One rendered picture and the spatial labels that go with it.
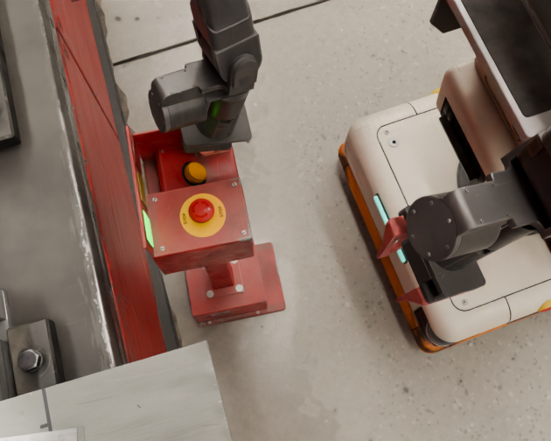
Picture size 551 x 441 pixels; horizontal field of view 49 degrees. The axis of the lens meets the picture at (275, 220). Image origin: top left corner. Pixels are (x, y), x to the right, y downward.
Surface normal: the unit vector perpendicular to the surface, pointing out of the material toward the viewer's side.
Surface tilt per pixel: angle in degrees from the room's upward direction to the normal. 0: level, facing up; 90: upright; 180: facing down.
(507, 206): 27
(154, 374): 0
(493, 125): 8
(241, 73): 78
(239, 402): 0
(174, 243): 0
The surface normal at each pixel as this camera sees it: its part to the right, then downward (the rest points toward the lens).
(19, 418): 0.01, -0.30
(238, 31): 0.53, 0.72
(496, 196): 0.37, -0.41
